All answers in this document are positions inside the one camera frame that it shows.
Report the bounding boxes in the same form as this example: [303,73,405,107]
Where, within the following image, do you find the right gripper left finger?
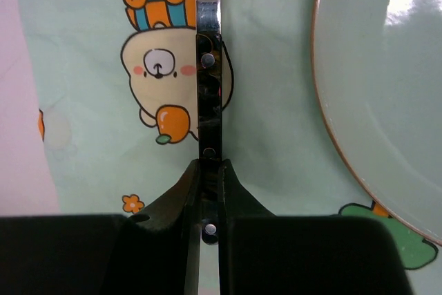
[1,162,200,294]

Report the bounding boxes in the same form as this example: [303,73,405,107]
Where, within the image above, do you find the green floral plate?
[311,0,441,242]

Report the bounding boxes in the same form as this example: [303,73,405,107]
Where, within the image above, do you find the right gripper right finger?
[218,160,412,294]

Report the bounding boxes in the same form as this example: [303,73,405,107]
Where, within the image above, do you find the fork with black handle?
[196,0,222,245]

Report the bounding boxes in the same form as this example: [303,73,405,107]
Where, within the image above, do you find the green cartoon print cloth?
[13,0,442,295]

